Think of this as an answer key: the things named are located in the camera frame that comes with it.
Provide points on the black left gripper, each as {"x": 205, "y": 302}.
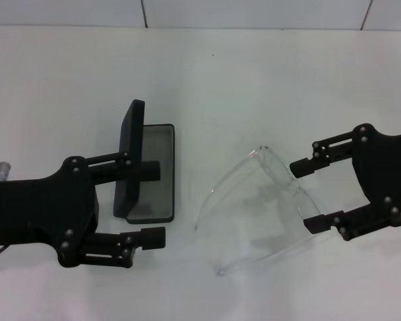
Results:
{"x": 36, "y": 210}

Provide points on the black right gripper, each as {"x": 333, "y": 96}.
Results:
{"x": 387, "y": 167}

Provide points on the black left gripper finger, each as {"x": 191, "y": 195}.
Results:
{"x": 150, "y": 170}
{"x": 152, "y": 238}

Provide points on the black glasses case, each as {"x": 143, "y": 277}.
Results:
{"x": 163, "y": 197}

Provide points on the clear white glasses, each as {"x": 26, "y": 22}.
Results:
{"x": 280, "y": 170}

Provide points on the left gripper metal connector plug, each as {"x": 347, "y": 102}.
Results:
{"x": 2, "y": 171}

